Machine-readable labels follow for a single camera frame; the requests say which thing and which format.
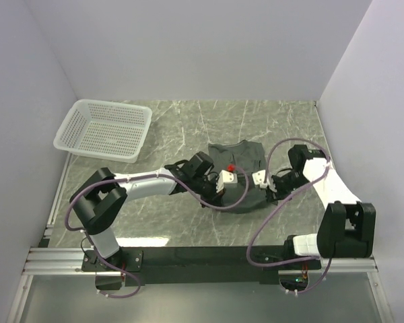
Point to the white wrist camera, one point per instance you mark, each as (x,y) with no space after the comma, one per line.
(227,179)
(263,180)

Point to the black base beam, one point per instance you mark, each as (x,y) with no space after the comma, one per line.
(207,264)

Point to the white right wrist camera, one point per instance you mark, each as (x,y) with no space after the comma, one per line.
(263,180)

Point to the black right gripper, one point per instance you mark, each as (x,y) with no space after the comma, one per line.
(278,194)

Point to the white plastic basket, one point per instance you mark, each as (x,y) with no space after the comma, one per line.
(104,130)

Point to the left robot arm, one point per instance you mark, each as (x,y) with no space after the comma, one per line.
(98,202)

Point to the aluminium rail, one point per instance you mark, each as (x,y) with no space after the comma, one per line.
(68,261)

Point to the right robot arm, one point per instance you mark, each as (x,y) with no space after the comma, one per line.
(347,226)

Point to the dark grey t shirt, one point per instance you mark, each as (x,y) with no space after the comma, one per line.
(250,156)

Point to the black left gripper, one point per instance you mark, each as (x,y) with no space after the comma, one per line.
(214,198)

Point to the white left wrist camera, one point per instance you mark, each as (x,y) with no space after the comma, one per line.
(227,179)

